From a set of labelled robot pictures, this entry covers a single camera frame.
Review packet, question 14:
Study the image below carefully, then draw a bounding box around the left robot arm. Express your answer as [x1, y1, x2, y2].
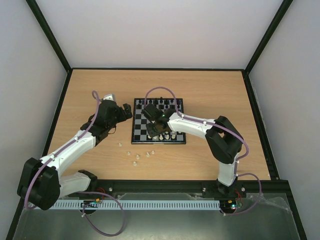
[17, 99, 133, 210]

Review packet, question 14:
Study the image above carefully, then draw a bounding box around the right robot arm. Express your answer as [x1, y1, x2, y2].
[141, 103, 249, 196]

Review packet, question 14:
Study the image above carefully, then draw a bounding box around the black and silver chessboard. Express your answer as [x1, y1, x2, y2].
[131, 97, 186, 145]

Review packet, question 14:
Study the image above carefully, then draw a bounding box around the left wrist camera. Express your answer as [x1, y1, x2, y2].
[103, 93, 116, 102]

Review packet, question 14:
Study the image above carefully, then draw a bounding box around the black aluminium frame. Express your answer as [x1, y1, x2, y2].
[4, 0, 310, 240]

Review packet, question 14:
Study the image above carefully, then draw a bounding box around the grey slotted cable duct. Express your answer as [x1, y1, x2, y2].
[51, 199, 221, 211]

